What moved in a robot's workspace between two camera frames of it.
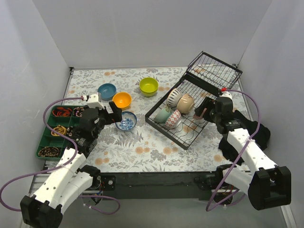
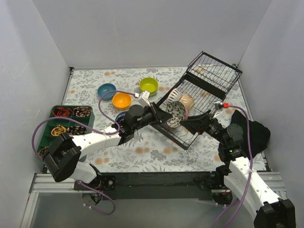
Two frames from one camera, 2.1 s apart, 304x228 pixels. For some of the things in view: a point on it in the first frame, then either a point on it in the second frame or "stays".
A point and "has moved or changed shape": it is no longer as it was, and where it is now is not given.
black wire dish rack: [206, 76] stays
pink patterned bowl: [197, 117] has moved or changed shape
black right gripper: [207, 109] -> [209, 121]
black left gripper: [106, 116] -> [155, 112]
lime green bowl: [148, 90] stays
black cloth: [261, 137] stays
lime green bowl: [148, 85] stays
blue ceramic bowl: [107, 90] stays
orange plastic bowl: [122, 99] stays
